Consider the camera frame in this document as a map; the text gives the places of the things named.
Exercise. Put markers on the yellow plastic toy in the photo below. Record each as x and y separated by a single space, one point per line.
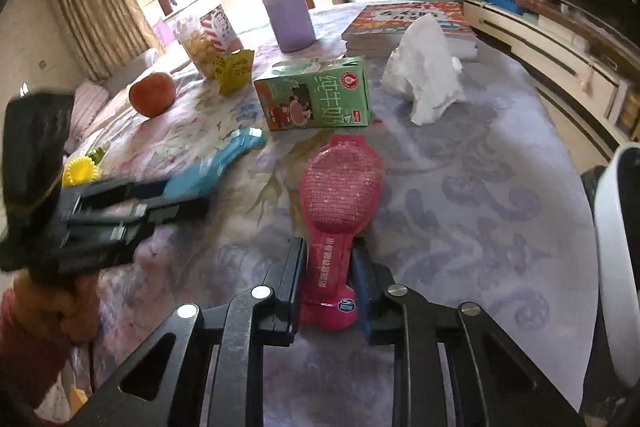
80 172

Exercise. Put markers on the green milk carton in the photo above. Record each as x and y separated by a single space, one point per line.
320 94

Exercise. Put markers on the white crumpled tissue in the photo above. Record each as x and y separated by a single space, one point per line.
425 72

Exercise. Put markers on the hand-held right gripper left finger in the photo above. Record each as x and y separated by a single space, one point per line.
287 297

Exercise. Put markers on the clear popcorn snack bag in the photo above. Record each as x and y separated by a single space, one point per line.
202 47

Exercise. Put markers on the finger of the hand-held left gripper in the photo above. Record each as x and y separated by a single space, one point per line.
115 194
165 212

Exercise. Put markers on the small yellow carton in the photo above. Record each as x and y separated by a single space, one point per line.
234 69

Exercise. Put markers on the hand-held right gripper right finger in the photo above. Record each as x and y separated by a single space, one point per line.
365 307

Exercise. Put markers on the person's left hand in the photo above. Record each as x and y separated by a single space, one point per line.
60 307

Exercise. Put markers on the person's left forearm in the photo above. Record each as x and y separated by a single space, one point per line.
30 367

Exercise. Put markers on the white waste bin black liner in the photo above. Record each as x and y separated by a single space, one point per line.
615 257

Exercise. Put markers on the white brown television cabinet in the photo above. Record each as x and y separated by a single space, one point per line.
565 57

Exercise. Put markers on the striped pink pillow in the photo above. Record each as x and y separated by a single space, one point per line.
90 107

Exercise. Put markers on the stack of colourful books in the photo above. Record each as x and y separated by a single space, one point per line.
380 24

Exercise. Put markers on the blue plastic paddle toy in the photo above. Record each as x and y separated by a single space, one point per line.
220 162

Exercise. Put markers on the red apple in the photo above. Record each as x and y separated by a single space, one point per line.
152 94

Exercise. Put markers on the beige sofa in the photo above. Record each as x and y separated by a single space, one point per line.
130 67

